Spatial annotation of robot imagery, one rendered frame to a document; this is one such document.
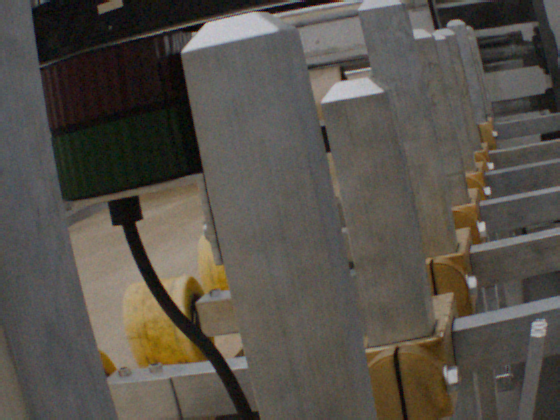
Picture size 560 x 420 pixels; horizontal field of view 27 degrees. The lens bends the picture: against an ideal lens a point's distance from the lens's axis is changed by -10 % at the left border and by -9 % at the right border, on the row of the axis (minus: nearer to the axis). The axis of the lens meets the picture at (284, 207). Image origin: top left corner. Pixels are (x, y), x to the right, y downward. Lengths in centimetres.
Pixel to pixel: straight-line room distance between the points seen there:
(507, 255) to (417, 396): 32
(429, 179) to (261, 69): 51
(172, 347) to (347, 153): 37
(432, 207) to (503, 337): 22
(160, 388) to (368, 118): 21
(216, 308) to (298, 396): 57
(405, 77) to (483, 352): 26
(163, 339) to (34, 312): 81
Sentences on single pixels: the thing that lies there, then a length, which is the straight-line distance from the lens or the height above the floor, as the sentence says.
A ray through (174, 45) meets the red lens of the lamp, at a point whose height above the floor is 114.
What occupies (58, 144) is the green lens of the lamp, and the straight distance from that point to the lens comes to 42.
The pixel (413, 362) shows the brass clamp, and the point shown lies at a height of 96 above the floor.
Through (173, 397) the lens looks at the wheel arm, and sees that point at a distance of 75.
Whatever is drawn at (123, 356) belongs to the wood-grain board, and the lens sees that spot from 114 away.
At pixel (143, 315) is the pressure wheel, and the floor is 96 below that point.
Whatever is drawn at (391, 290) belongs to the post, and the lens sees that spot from 67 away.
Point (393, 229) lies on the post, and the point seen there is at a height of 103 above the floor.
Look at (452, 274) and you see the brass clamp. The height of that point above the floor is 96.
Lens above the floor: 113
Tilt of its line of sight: 6 degrees down
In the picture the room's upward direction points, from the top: 12 degrees counter-clockwise
